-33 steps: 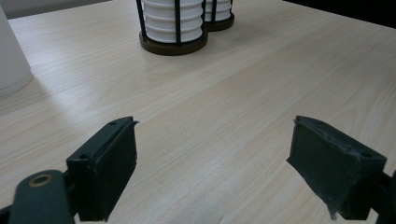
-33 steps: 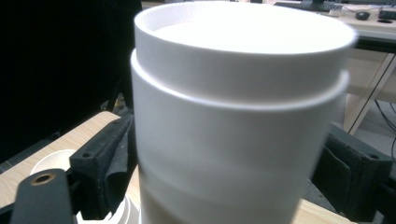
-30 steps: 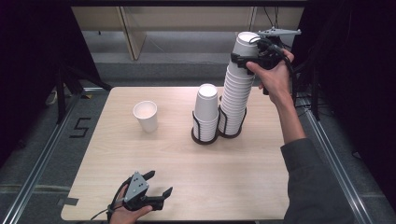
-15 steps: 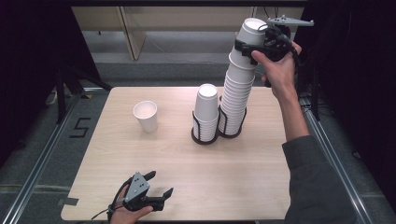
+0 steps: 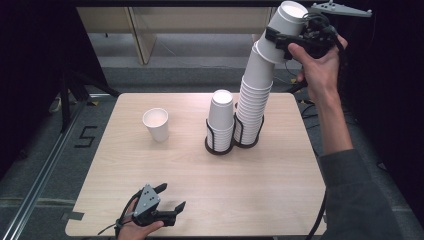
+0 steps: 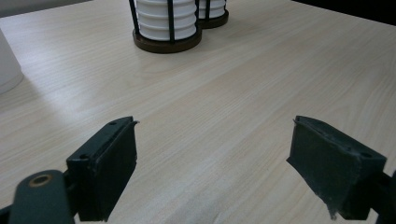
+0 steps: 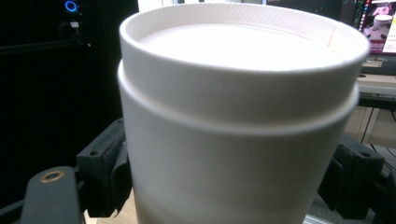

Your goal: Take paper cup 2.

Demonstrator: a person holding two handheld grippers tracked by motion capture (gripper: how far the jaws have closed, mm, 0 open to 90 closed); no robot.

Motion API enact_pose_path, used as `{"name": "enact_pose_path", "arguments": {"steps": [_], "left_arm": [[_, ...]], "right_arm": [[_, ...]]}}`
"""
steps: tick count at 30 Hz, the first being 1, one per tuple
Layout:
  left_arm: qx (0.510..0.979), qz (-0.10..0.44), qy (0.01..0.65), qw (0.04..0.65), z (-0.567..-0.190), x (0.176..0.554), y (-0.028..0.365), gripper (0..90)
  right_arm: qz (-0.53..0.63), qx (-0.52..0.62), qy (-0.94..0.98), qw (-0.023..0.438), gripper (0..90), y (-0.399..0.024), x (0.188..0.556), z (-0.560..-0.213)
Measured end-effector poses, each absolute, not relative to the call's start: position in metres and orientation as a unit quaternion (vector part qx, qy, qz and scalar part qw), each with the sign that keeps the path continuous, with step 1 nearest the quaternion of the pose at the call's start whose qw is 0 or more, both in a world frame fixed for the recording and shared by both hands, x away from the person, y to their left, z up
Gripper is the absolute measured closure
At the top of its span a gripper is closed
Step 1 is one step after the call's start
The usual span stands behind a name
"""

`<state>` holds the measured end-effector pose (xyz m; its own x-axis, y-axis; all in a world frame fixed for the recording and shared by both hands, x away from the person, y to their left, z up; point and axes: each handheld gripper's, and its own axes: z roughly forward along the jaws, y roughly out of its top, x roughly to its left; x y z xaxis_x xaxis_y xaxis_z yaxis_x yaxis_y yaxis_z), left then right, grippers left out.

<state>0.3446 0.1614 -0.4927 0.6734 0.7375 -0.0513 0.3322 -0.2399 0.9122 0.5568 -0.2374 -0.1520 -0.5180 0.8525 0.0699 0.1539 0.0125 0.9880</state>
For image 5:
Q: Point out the wooden cabinet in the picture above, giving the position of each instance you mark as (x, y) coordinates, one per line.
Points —
(200, 20)

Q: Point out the tall stack of paper cups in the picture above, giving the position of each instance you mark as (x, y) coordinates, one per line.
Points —
(255, 100)

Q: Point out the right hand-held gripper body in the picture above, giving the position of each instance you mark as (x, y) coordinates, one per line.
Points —
(320, 40)

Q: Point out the short stack of paper cups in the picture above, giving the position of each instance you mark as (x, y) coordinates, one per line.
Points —
(220, 113)

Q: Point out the black metal stand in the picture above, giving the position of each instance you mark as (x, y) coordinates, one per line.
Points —
(66, 100)

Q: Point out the aluminium rail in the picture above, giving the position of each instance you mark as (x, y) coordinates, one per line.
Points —
(40, 180)

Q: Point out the black tape strip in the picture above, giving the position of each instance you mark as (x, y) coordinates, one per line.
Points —
(72, 216)

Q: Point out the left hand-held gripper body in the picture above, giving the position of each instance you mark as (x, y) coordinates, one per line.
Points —
(148, 203)

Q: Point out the person's left hand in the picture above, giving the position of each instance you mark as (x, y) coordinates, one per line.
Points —
(133, 231)

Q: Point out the white paper cup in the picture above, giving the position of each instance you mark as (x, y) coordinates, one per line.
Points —
(156, 123)
(288, 20)

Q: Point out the person's right hand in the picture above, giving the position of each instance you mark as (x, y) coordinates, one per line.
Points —
(321, 73)

